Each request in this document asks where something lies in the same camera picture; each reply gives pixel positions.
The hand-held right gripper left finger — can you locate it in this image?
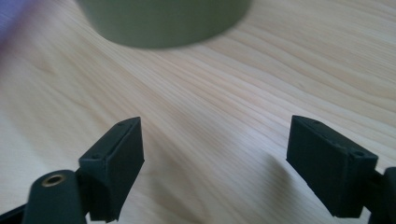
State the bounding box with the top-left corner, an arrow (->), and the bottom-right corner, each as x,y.
78,117 -> 146,224

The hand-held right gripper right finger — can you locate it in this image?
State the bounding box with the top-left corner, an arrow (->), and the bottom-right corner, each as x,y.
286,115 -> 379,218

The green trash bin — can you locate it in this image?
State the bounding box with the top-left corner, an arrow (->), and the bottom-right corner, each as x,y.
76,0 -> 252,49

